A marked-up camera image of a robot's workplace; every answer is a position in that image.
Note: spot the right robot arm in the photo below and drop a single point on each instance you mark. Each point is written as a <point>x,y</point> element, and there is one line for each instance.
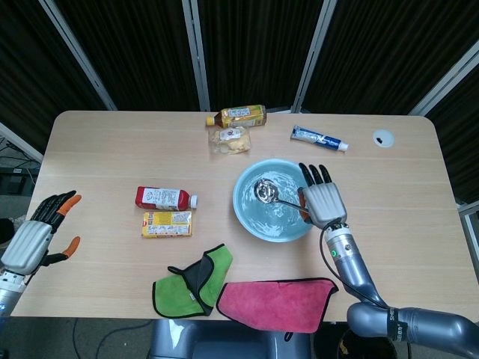
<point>351,269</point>

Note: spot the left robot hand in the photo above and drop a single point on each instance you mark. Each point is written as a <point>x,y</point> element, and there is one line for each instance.
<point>28,243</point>

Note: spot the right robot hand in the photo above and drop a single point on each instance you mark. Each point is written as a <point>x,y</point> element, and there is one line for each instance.
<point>323,203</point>

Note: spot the pink cloth black trim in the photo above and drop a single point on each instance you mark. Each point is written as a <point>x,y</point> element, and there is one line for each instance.
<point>277,303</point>

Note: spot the light blue bowl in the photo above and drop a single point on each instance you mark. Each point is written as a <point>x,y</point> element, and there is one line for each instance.
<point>262,224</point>

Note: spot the yellow tea bottle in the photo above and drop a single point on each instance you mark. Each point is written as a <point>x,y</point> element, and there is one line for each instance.
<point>243,116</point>

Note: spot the red juice bottle white cap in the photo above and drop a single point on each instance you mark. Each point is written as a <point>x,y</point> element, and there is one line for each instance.
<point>161,198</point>

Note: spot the bread in clear bag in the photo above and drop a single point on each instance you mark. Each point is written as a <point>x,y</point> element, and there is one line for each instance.
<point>232,142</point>

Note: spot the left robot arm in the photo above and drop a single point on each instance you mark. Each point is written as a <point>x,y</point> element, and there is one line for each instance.
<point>9,291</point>

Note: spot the yellow printed carton box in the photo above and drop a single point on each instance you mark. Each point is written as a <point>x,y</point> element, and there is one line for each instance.
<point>166,224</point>

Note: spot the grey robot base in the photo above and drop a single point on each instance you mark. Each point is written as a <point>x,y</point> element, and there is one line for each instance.
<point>224,340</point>

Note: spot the grey partition frame post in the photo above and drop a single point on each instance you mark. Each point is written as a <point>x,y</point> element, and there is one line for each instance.
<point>312,56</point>
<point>198,56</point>
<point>445,82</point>
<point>18,142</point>
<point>78,56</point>

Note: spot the blue white toothpaste tube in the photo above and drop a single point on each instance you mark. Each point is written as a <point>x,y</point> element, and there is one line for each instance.
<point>314,136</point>

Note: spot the black trash bin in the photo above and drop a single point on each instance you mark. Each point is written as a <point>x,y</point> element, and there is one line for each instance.
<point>348,348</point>

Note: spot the green cloth grey lining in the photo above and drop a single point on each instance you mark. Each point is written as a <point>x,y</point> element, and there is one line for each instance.
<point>168,295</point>

